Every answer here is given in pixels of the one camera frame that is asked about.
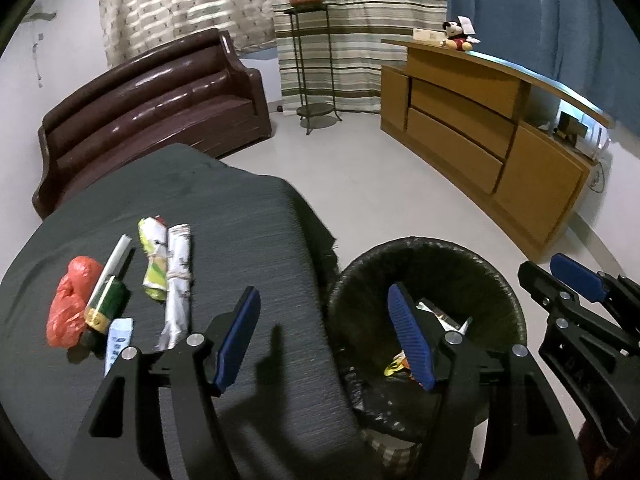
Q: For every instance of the yellow-green wrapper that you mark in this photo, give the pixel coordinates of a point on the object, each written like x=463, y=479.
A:
x=154, y=265

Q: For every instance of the orange wrapper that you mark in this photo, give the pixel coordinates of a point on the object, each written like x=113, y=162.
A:
x=408, y=374

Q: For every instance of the blue curtain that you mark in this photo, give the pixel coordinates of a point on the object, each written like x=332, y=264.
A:
x=550, y=10

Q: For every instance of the white packet blue lettering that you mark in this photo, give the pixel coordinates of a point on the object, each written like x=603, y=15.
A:
x=120, y=340

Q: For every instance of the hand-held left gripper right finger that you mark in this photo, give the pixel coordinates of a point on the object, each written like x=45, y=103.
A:
x=410, y=340

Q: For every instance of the mouse plush toy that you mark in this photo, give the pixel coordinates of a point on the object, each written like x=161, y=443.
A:
x=457, y=37

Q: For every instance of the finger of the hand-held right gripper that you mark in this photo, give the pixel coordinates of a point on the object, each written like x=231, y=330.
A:
x=542, y=287
x=575, y=272

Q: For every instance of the white air conditioner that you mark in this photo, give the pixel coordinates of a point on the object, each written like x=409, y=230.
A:
x=40, y=16

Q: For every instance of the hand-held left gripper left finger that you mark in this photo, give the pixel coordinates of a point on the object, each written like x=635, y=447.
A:
x=240, y=340

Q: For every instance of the white paper tube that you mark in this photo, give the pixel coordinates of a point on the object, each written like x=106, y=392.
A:
x=116, y=260

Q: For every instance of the dark grey tablecloth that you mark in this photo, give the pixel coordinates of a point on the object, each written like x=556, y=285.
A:
x=240, y=220

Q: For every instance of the white router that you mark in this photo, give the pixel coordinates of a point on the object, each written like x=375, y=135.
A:
x=597, y=136

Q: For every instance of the small dark box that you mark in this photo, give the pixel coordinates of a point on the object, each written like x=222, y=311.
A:
x=570, y=124

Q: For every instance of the green checked cloth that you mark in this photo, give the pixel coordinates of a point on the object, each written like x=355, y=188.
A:
x=395, y=455

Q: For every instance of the beige flat box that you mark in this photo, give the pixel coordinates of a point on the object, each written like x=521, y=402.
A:
x=427, y=35

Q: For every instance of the waste bin with black liner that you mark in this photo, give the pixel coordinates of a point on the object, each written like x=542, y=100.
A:
x=450, y=270

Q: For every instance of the red plastic bag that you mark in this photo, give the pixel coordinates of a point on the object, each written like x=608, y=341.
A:
x=70, y=300

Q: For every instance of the beige patterned curtain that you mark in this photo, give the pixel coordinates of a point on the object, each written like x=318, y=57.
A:
x=175, y=5

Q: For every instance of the dark bottle green label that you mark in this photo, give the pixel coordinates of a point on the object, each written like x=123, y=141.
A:
x=107, y=302

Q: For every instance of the wooden cabinet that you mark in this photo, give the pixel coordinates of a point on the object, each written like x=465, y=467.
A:
x=540, y=180

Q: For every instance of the trash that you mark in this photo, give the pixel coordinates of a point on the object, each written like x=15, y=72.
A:
x=440, y=316

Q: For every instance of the white card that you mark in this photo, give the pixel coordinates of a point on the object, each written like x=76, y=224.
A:
x=466, y=22

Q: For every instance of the patterned silver wrapper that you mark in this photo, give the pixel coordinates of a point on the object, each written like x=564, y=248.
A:
x=177, y=280

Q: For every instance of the brown leather sofa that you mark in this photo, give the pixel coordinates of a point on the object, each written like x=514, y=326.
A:
x=150, y=110

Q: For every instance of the black metal plant stand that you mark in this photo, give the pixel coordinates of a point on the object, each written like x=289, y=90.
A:
x=296, y=60

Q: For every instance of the striped curtain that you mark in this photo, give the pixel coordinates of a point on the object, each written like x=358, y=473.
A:
x=375, y=20

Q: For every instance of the yellow snack wrapper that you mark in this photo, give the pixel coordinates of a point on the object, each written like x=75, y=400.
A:
x=395, y=367

